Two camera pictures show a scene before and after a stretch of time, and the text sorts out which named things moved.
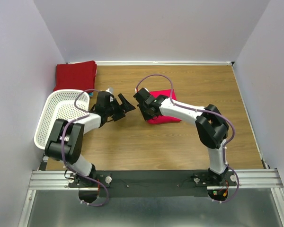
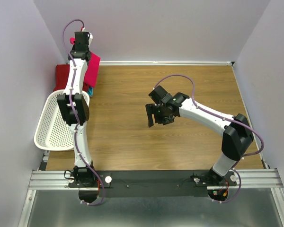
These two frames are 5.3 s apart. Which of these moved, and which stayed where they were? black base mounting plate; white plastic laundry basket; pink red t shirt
Moved: pink red t shirt
Stayed: black base mounting plate; white plastic laundry basket
